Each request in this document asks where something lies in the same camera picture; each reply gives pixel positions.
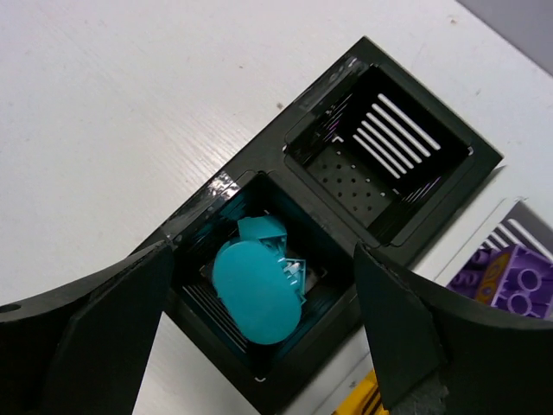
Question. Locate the black slotted container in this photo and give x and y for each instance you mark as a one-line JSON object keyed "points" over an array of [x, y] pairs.
{"points": [[365, 154]]}

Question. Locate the teal rounded lego brick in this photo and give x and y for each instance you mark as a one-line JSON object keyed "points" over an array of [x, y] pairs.
{"points": [[262, 291]]}

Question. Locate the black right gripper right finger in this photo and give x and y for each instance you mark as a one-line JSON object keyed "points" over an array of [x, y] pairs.
{"points": [[437, 352]]}

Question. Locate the white slotted container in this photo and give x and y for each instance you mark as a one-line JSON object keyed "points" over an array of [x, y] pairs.
{"points": [[513, 207]]}

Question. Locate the purple lego brick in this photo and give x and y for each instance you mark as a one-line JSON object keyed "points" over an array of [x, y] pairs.
{"points": [[514, 279]]}

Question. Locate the yellow striped lego assembly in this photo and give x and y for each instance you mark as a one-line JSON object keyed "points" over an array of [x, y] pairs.
{"points": [[365, 399]]}

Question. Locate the teal lego plate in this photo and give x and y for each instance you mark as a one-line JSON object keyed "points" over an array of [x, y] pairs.
{"points": [[267, 230]]}

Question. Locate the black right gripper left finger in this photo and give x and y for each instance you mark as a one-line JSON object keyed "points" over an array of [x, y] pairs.
{"points": [[83, 347]]}

